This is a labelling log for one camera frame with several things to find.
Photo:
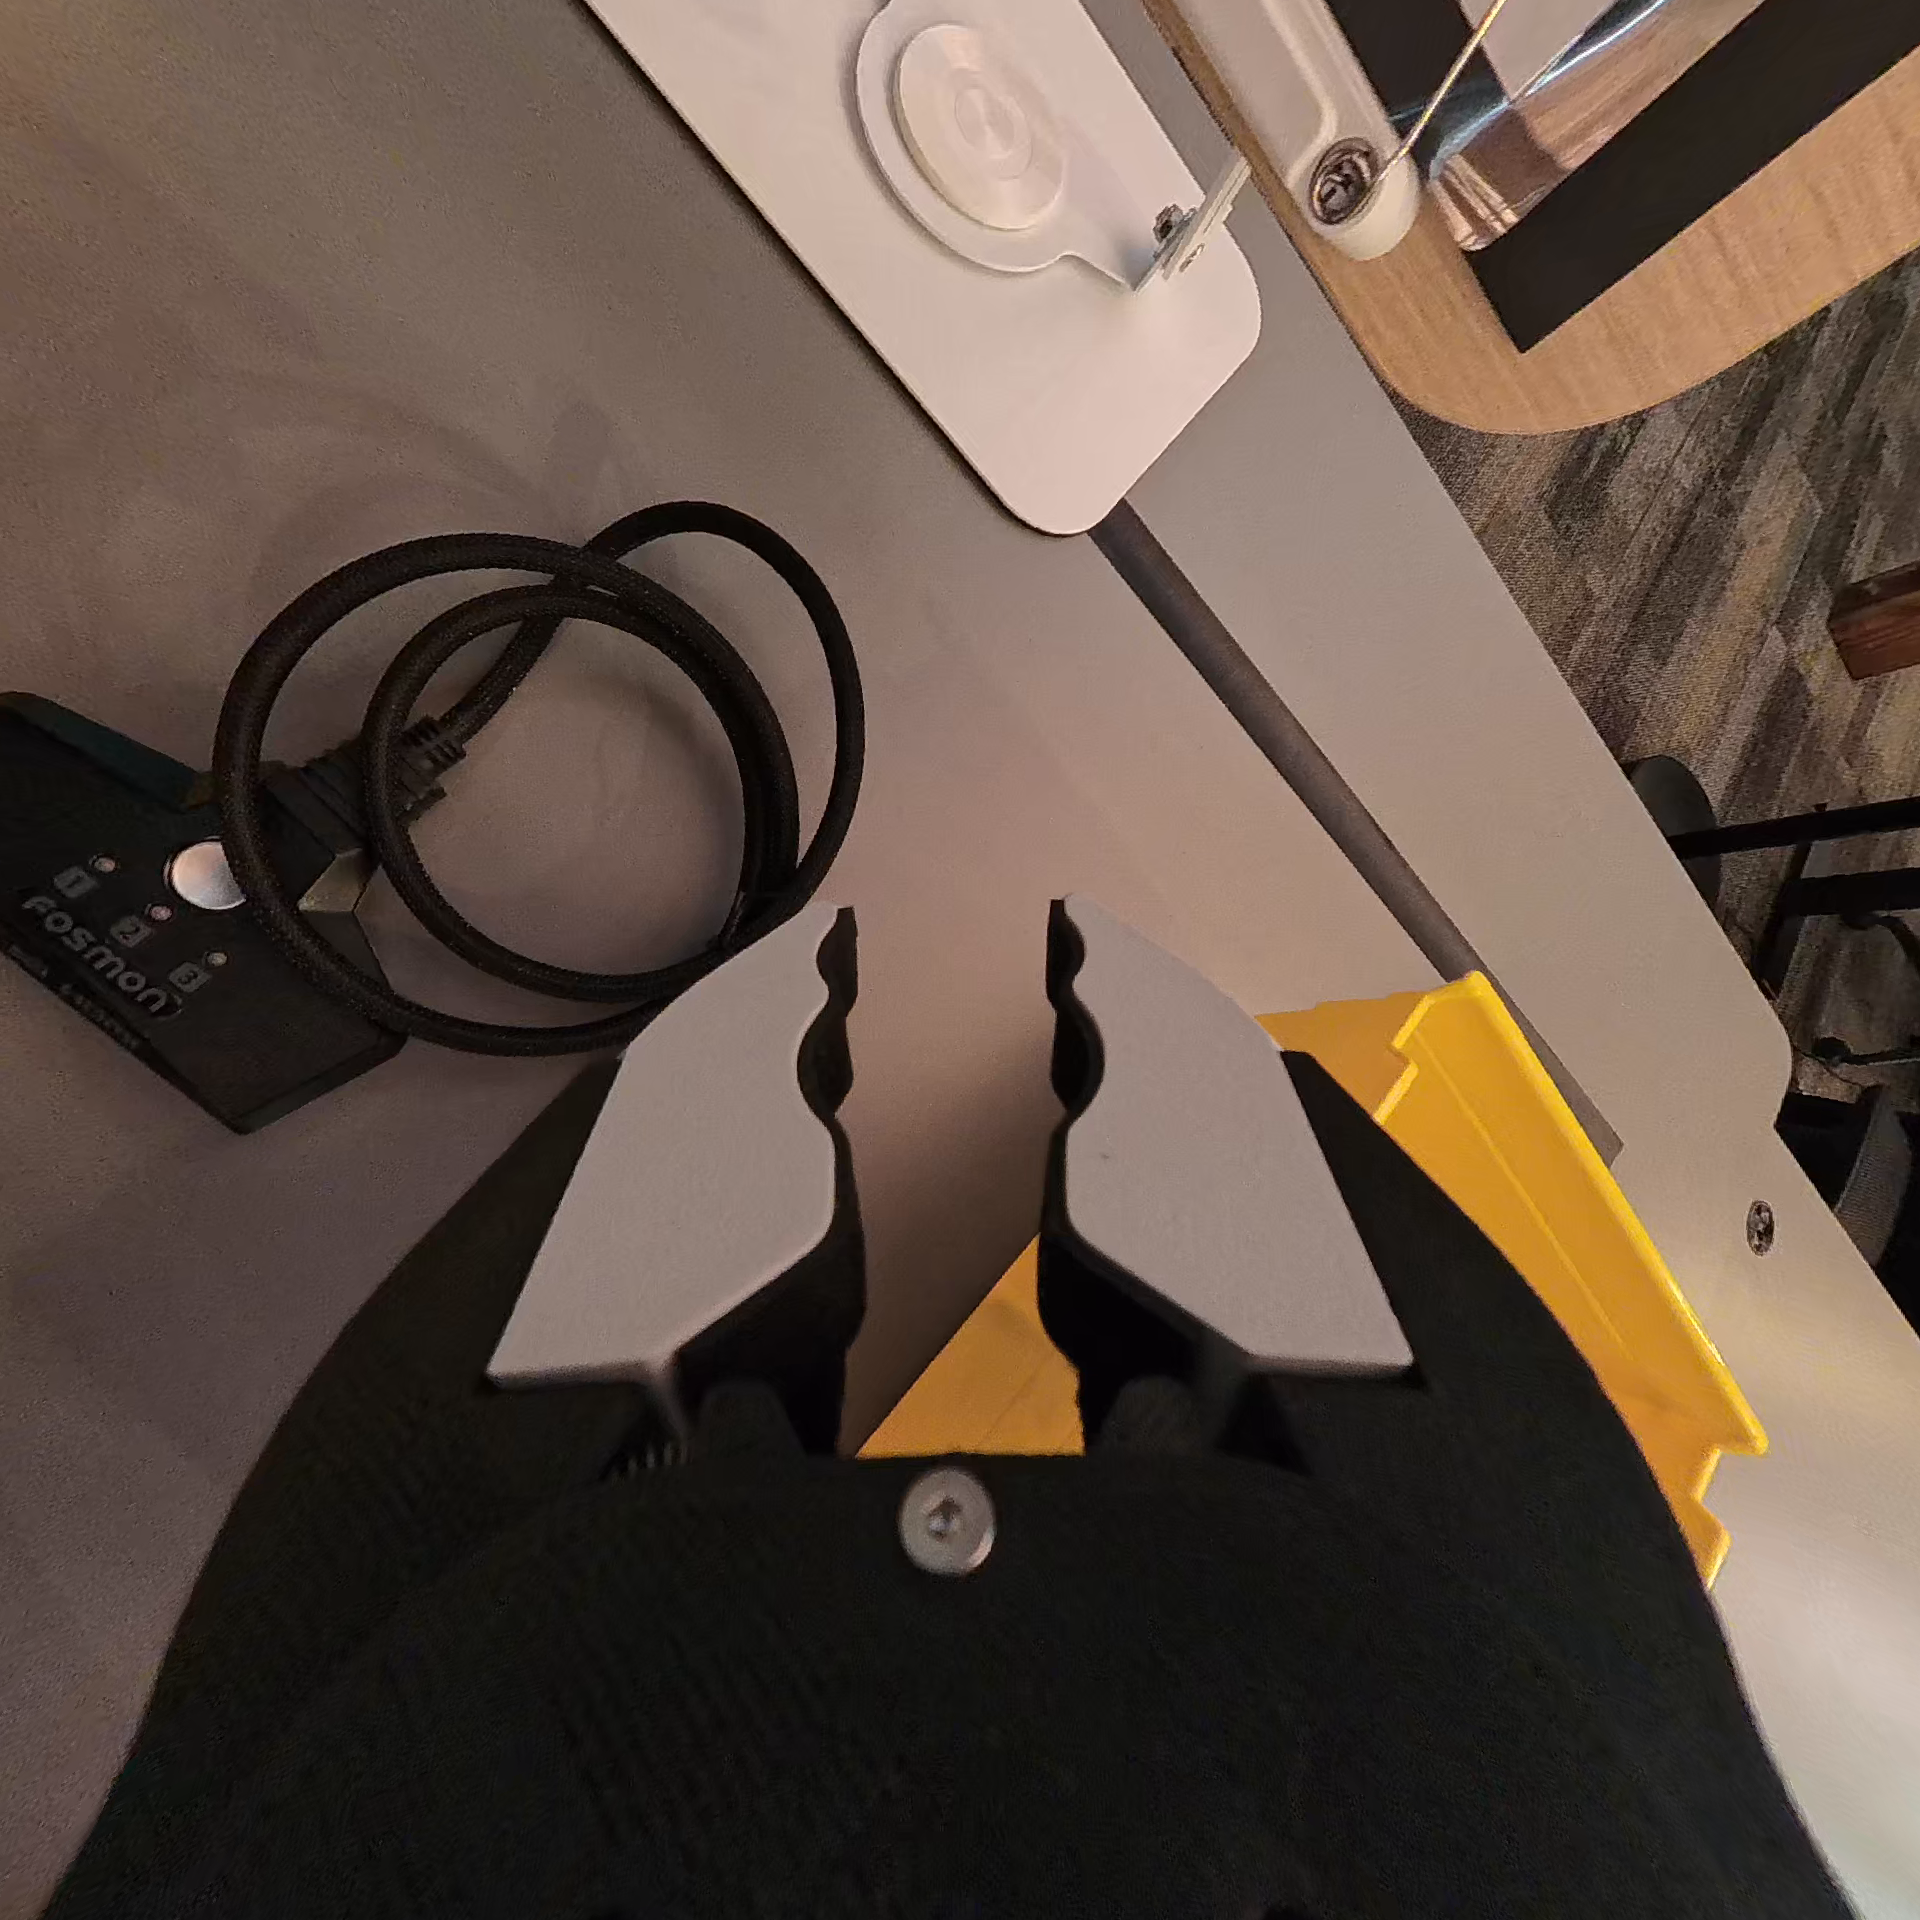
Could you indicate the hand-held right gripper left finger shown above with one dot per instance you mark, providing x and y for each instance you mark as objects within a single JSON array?
[{"x": 692, "y": 1185}]

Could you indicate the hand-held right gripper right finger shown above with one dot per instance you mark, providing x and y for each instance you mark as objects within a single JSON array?
[{"x": 1215, "y": 1185}]

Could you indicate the yellow plastic bin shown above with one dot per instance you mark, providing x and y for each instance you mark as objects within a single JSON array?
[{"x": 1559, "y": 1200}]

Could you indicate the round metal table fitting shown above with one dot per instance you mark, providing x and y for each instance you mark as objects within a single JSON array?
[{"x": 1761, "y": 1222}]

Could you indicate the brown wooden block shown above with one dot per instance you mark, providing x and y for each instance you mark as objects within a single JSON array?
[{"x": 1884, "y": 624}]

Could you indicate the laminated instruction sheet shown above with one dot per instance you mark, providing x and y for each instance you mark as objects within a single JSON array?
[{"x": 1559, "y": 90}]

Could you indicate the black switch box with buttons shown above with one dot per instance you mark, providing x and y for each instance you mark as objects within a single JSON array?
[{"x": 92, "y": 812}]

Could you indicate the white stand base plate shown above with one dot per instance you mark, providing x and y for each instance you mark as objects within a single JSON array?
[{"x": 1079, "y": 375}]

